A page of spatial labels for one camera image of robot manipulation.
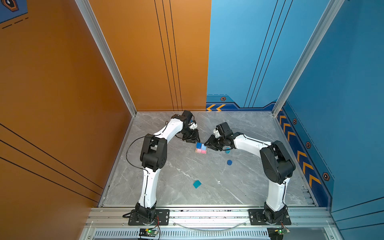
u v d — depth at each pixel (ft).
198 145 3.08
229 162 3.01
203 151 3.12
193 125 3.03
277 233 2.30
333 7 2.29
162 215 2.43
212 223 2.41
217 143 2.70
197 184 2.74
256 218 2.38
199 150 3.14
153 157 1.90
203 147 3.06
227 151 3.17
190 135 2.80
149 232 2.31
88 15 2.35
